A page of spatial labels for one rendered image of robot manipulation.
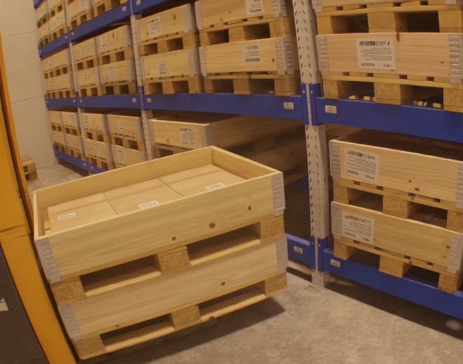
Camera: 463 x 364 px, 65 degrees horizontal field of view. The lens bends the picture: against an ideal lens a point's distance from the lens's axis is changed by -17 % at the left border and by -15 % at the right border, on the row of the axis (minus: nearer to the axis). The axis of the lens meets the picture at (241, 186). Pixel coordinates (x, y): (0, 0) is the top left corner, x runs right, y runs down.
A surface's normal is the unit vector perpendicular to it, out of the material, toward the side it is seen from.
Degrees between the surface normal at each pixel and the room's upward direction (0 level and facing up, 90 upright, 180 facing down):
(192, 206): 90
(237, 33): 90
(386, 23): 90
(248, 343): 0
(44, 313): 90
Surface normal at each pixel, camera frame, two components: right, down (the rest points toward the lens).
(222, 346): -0.11, -0.94
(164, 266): 0.48, 0.24
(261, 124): 0.67, 0.18
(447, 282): -0.73, 0.29
